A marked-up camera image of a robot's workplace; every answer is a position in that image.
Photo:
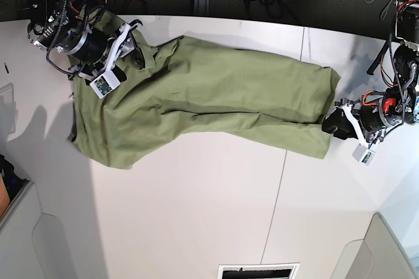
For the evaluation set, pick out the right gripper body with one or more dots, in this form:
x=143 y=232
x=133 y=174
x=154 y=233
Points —
x=93 y=49

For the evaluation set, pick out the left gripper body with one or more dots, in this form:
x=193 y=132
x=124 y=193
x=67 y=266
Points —
x=373 y=114

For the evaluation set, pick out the green t-shirt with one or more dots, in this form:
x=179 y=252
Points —
x=189 y=85

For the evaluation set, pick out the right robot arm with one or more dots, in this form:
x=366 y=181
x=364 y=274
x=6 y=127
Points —
x=46 y=16

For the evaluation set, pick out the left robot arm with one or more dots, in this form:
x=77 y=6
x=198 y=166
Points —
x=398 y=59

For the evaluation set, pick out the grey chair right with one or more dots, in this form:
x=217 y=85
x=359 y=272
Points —
x=378 y=255

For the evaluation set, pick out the grey chair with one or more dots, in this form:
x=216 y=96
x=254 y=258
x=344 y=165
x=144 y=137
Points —
x=33 y=243
x=378 y=255

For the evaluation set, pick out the white floor vent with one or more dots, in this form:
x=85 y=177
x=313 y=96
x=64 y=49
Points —
x=265 y=271

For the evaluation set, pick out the grey chair left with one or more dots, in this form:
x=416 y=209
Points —
x=33 y=243

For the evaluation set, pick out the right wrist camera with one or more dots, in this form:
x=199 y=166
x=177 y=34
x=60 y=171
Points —
x=105 y=83

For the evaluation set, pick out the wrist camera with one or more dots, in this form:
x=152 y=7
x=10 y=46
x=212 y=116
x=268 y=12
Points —
x=105 y=83
x=364 y=155

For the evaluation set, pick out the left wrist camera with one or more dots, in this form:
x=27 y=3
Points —
x=364 y=155

